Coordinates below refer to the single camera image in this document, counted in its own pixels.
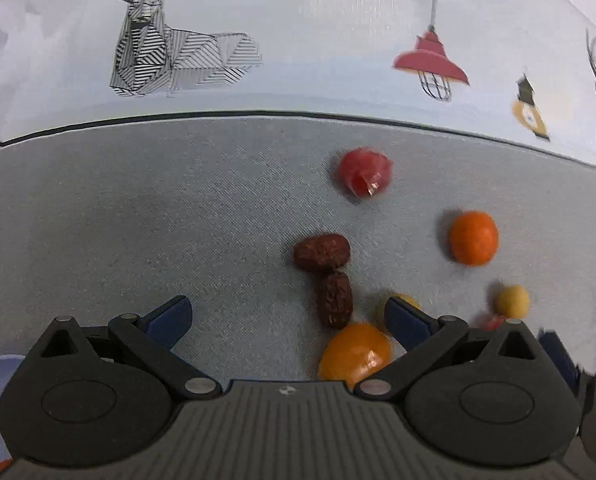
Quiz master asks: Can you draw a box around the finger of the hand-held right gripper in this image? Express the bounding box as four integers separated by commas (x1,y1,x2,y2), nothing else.
538,329,596,463

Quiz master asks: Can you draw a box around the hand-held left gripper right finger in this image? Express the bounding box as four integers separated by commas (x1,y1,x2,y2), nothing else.
354,296,561,401

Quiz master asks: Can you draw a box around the printed grey tablecloth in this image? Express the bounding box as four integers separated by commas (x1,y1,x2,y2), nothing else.
0,0,596,480

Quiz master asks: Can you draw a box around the dried red date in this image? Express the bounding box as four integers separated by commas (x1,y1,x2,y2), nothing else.
293,233,351,274
319,272,354,330

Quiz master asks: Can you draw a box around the small red fruit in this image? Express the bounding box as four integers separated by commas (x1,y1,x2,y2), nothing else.
480,312,509,332

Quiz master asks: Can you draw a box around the orange fruit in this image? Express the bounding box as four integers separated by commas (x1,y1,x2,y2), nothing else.
319,323,394,390

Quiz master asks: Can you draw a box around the small yellow fruit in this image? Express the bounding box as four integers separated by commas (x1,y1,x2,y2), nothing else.
377,293,422,335
495,284,531,320

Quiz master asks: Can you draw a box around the round orange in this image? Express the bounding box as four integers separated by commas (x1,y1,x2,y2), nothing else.
449,211,500,267

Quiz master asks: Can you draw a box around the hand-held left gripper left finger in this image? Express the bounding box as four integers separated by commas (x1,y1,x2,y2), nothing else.
25,296,223,401

